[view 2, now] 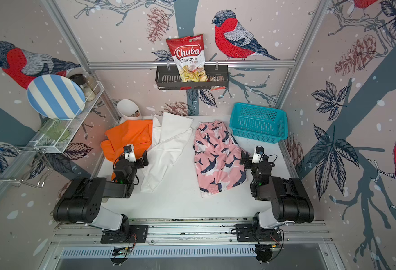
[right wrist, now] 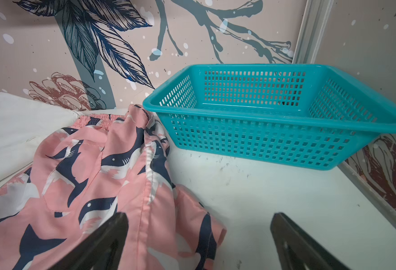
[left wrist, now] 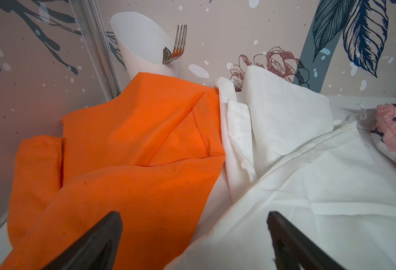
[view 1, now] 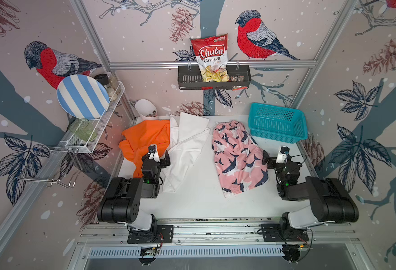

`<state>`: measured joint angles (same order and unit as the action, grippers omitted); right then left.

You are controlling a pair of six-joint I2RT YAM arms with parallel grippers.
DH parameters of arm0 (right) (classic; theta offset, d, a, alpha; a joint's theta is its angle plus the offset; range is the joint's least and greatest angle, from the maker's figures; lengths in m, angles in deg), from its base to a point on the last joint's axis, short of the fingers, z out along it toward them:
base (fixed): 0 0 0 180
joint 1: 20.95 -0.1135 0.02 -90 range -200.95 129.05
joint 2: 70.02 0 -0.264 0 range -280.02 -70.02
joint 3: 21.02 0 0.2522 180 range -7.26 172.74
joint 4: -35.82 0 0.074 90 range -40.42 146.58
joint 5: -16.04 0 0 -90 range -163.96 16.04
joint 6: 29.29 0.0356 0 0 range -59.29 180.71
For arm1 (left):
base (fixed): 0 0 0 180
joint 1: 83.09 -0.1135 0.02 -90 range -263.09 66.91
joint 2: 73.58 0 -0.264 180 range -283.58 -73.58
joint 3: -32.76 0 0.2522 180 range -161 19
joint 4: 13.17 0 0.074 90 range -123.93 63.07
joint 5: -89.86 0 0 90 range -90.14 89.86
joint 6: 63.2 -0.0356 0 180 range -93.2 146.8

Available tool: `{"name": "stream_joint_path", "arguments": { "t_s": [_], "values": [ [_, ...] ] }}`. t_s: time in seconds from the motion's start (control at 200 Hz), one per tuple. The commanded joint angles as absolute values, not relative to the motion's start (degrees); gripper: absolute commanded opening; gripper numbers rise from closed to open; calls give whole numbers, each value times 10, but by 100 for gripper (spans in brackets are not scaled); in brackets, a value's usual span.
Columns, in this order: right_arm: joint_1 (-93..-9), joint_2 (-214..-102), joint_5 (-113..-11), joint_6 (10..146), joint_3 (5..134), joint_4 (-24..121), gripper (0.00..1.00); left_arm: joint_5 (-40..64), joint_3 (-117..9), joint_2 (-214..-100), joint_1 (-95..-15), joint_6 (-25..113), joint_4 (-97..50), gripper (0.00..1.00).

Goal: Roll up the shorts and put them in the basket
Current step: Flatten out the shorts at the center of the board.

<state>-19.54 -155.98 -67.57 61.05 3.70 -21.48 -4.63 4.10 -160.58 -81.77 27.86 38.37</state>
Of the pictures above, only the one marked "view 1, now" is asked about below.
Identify pink shark print shorts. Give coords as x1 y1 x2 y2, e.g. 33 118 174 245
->
212 120 269 198

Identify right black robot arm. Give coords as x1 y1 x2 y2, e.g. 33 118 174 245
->
262 146 360 238

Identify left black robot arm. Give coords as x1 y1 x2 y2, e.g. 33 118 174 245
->
97 151 170 233

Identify orange cloth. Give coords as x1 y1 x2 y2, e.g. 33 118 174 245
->
119 120 170 178

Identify teal plastic basket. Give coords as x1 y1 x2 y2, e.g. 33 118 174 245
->
248 103 308 144

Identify white cloth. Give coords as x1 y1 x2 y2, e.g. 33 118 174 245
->
162 112 210 193

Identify white patterned cup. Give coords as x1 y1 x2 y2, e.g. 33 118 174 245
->
135 99 158 120

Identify green glass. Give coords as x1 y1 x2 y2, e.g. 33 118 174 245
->
68 119 97 142

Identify blue white striped plate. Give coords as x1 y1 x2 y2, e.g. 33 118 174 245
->
57 74 110 120

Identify dark lid spice jar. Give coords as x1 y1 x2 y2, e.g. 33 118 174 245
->
94 73 118 101

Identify red Chuba chips bag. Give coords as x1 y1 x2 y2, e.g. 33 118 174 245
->
191 34 229 83

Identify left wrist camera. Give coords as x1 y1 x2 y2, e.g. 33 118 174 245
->
148 145 160 163

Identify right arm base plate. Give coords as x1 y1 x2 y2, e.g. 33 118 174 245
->
259 223 309 243

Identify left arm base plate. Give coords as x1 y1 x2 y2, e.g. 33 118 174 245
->
127 225 174 244

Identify clear acrylic wall shelf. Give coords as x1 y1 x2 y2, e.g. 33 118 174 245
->
60 82 125 154

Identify aluminium front rail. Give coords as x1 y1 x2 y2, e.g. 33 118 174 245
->
77 217 360 247

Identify metal wire wall hooks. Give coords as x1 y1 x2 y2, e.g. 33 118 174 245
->
17 147 83 189

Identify black wire wall basket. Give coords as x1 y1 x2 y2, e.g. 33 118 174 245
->
178 65 251 91

